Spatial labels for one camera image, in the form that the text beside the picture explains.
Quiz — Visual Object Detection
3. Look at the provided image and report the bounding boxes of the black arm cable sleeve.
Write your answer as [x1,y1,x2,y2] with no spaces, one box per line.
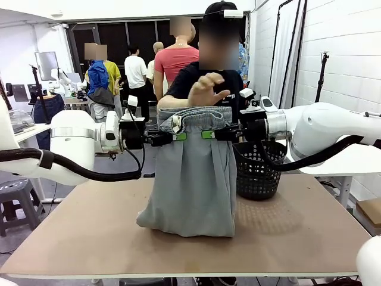
[0,148,145,182]
[260,135,366,172]

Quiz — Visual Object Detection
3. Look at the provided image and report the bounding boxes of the grey standing board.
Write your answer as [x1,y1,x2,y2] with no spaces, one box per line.
[35,51,60,82]

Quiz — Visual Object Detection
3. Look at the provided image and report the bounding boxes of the black table base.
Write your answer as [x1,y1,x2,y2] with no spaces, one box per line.
[118,276,179,286]

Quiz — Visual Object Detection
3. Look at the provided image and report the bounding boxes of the person's right hand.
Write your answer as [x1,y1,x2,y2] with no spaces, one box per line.
[188,72,231,107]

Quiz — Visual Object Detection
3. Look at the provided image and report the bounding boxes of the person in white t-shirt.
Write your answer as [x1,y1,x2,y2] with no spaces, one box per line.
[124,44,149,125]

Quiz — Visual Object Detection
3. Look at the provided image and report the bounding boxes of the grey training pants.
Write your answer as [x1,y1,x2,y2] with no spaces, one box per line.
[136,106,238,238]

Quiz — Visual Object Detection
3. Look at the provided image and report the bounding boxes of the grey plastic stool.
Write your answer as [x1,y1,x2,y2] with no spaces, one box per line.
[0,179,46,238]

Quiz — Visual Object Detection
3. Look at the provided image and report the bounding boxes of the mannequin with yellow shirt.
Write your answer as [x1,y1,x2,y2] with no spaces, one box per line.
[104,44,129,119]

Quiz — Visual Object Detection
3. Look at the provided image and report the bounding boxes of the mannequin torso with dark jeans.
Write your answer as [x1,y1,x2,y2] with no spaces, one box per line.
[33,93,67,150]

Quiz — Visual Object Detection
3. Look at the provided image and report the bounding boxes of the white backdrop cloth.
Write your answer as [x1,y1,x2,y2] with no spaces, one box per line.
[268,2,301,108]

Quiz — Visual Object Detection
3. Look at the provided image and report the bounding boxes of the black cap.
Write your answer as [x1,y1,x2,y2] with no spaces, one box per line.
[204,1,239,19]

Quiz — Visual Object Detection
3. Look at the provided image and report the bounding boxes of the mannequin with floral blue shirt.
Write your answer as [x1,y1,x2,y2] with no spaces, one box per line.
[238,43,250,84]

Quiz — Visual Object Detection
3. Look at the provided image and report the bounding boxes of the person's right forearm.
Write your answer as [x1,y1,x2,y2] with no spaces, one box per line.
[157,94,193,110]

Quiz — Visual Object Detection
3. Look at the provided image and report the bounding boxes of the mannequin with red top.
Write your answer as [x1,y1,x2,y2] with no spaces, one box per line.
[153,16,199,100]

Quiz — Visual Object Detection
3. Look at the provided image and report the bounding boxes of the black right arm cable sleeve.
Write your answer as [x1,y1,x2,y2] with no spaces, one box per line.
[260,135,366,172]

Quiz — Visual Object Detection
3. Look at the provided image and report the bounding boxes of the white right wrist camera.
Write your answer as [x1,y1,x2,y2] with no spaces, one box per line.
[239,88,260,110]

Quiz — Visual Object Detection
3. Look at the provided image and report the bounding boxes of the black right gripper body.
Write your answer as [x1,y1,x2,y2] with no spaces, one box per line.
[238,110,268,142]

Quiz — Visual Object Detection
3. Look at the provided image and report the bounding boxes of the black backdrop stand frame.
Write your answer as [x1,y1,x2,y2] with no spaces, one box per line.
[266,0,309,110]

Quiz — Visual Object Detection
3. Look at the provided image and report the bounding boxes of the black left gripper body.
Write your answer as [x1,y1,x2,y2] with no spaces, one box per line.
[119,120,152,150]

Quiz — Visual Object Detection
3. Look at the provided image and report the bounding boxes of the person in black t-shirt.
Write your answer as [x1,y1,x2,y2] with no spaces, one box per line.
[157,1,248,126]

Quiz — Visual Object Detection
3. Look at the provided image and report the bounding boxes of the black tablet screen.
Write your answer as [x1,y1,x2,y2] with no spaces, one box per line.
[13,84,29,103]

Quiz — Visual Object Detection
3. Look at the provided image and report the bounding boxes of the tall black tripod stand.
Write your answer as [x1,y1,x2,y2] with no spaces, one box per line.
[314,51,330,104]

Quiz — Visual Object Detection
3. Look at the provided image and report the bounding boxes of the black tripod with camera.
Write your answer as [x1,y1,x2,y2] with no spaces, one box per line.
[29,64,52,125]

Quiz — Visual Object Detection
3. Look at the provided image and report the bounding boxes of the mannequin with cream shirt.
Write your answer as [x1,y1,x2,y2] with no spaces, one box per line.
[145,41,165,94]

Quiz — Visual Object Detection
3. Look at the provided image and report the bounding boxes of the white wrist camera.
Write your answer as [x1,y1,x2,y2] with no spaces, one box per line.
[239,88,260,110]
[120,95,145,122]

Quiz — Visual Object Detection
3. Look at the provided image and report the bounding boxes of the small white side table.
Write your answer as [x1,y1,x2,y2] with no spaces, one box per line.
[12,123,52,144]

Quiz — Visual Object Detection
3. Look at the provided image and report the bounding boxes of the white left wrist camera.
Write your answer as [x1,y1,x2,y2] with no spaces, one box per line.
[120,95,145,122]

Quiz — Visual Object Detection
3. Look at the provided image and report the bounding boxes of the black perforated plastic basket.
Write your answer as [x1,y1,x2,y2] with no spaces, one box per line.
[232,142,289,201]

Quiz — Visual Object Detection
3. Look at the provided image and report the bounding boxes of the brown cardboard box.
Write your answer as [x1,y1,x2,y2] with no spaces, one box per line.
[355,198,381,237]

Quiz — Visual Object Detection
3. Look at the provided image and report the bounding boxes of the black left arm cable sleeve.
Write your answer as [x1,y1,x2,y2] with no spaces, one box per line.
[0,148,145,182]

